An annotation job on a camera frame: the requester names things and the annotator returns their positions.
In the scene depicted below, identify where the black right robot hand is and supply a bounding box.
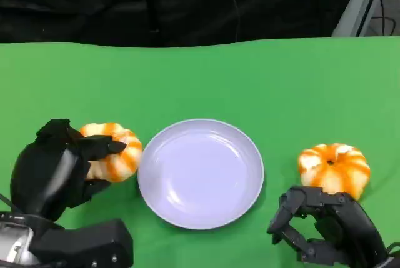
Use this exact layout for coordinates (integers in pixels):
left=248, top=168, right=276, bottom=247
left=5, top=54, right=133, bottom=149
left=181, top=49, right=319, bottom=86
left=267, top=186, right=389, bottom=268

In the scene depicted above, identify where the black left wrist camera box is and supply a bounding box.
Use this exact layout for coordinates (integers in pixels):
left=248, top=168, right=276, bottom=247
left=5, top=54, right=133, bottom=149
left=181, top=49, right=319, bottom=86
left=29, top=217, right=134, bottom=268

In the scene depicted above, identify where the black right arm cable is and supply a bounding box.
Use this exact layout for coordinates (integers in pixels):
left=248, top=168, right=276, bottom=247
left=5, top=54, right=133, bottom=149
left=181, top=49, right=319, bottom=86
left=386, top=242, right=400, bottom=258

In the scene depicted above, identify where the lilac plate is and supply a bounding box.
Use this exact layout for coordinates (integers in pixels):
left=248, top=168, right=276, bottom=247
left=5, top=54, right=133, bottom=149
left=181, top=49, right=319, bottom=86
left=137, top=119, right=265, bottom=231

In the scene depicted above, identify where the black cable on floor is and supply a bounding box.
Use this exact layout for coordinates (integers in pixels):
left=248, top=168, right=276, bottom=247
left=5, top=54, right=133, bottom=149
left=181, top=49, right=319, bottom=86
left=371, top=0, right=396, bottom=36

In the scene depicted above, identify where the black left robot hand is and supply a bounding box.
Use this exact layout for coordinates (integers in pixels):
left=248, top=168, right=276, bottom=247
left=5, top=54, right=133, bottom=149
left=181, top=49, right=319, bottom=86
left=9, top=119, right=128, bottom=222

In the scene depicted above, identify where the green table cloth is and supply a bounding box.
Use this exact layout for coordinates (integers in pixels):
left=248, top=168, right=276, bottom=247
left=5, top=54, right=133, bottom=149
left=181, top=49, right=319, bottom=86
left=0, top=36, right=400, bottom=268

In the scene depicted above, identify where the aluminium frame profile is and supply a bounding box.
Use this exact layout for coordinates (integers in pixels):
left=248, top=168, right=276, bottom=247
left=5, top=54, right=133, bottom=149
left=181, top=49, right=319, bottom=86
left=331, top=0, right=391, bottom=37

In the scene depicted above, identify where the orange white toy bread roll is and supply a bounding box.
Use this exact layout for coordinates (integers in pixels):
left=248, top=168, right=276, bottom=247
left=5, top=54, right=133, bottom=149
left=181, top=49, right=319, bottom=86
left=297, top=143, right=371, bottom=201
left=78, top=122, right=144, bottom=183

